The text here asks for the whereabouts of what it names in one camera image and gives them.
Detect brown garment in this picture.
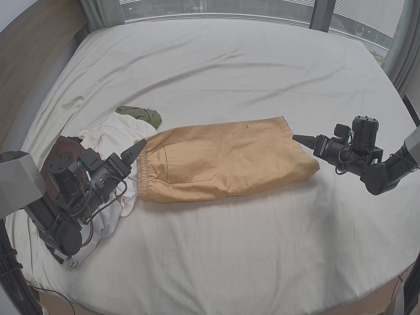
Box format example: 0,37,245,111
39,136,86,265

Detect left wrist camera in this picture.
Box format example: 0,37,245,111
78,149,100,170

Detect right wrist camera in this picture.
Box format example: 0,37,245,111
334,123,353,141

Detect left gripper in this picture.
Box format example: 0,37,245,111
86,153,133,206

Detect olive green garment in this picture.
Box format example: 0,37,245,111
115,105,163,130

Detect tan shorts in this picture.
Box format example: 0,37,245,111
134,116,320,204

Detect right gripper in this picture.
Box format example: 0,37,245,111
313,135,355,174

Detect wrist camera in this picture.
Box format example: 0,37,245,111
78,149,100,170
334,123,353,141

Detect bed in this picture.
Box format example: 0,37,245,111
0,0,420,315

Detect black cable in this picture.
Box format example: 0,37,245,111
390,261,420,315
26,283,77,315

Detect pale grey garment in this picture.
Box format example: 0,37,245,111
64,189,128,269

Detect grey-green curtain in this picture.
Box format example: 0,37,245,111
382,0,420,93
61,0,127,32

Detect cream white garment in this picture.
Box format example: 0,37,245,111
79,112,159,217

